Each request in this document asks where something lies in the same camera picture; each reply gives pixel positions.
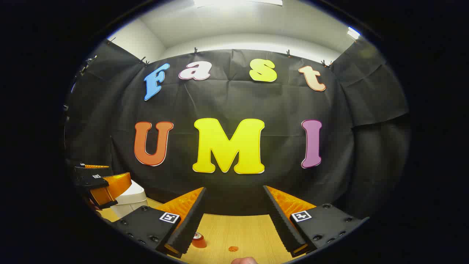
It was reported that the wooden desktop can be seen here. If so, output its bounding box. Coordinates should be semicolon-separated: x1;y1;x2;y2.
97;196;304;264

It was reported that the red pop can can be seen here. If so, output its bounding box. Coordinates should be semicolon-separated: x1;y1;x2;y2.
191;232;207;249

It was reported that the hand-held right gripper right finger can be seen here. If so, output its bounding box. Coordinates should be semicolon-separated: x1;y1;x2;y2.
263;185;370;258

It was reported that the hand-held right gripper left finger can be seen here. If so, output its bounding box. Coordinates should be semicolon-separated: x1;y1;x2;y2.
110;187;207;259

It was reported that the black backdrop cloth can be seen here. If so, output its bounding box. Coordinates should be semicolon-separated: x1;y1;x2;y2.
64;37;411;220

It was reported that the white desktop garbage bin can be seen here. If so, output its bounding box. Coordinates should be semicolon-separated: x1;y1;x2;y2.
110;180;148;219

